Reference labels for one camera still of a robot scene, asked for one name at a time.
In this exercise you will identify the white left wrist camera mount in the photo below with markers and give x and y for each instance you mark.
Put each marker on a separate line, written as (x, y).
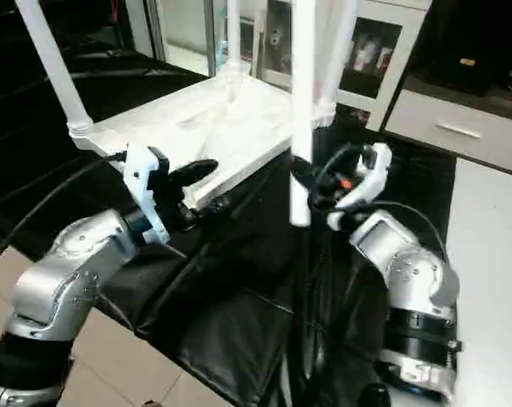
(144, 191)

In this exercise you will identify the white plastic table top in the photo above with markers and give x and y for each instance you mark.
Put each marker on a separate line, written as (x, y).
(214, 127)

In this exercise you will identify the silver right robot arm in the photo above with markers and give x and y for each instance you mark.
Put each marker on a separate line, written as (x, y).
(409, 271)

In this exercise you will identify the black plastic mat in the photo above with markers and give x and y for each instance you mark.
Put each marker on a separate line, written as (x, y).
(239, 297)

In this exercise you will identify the white plastic table leg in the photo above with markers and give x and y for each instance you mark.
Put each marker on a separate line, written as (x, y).
(303, 102)
(339, 55)
(57, 72)
(233, 42)

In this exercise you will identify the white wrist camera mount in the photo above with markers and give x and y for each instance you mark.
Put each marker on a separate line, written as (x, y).
(144, 191)
(368, 182)

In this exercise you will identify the white side board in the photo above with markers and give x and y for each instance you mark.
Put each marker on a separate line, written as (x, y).
(493, 271)

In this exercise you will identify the white drawer unit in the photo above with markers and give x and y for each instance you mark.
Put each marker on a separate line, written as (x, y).
(459, 127)

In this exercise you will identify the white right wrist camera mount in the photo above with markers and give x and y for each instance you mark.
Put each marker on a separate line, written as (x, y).
(368, 182)

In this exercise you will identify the white glass door cabinet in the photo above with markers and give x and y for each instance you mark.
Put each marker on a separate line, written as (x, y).
(370, 51)

